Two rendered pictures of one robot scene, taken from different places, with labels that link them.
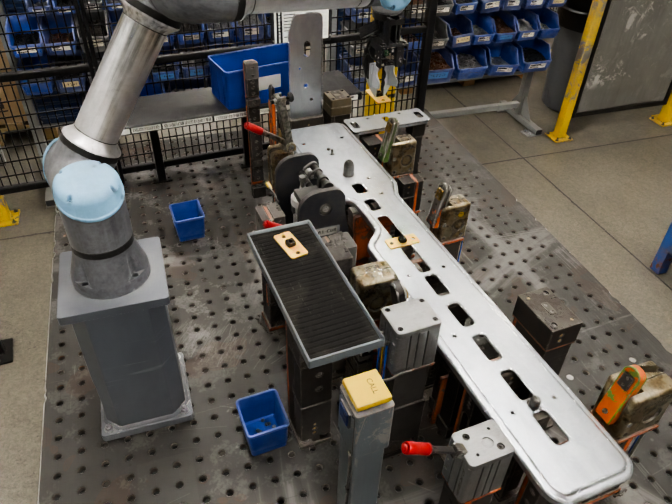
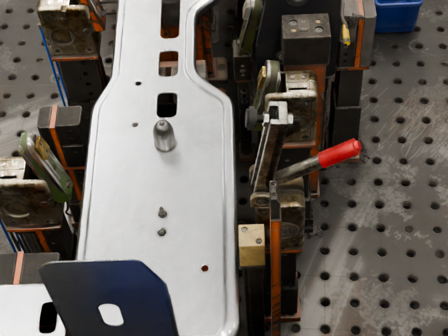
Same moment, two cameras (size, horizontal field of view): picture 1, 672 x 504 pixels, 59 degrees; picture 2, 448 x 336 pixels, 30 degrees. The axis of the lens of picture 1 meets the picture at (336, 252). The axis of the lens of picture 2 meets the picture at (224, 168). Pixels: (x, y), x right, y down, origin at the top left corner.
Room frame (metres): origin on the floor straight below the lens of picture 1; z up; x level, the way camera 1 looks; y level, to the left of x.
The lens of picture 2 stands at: (2.13, 0.40, 1.99)
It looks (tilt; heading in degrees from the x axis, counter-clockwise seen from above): 54 degrees down; 207
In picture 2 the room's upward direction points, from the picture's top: 5 degrees counter-clockwise
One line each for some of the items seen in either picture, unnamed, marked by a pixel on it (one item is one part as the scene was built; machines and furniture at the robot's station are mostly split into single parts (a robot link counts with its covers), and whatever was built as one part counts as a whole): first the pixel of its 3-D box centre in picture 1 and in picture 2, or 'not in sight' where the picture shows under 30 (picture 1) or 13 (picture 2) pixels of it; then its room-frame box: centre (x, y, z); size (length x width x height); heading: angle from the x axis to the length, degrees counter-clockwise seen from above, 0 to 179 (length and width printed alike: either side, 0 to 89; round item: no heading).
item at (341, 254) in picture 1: (336, 317); not in sight; (0.99, -0.01, 0.90); 0.05 x 0.05 x 0.40; 24
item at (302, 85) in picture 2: not in sight; (291, 158); (1.36, 0.13, 0.88); 0.11 x 0.09 x 0.37; 114
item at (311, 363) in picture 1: (309, 284); not in sight; (0.82, 0.05, 1.16); 0.37 x 0.14 x 0.02; 24
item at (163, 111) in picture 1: (231, 101); not in sight; (1.91, 0.38, 1.01); 0.90 x 0.22 x 0.03; 114
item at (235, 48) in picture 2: not in sight; (245, 105); (1.25, 0.00, 0.84); 0.04 x 0.03 x 0.29; 24
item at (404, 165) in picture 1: (396, 186); (43, 232); (1.63, -0.19, 0.87); 0.12 x 0.09 x 0.35; 114
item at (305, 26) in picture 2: not in sight; (302, 116); (1.29, 0.12, 0.91); 0.07 x 0.05 x 0.42; 114
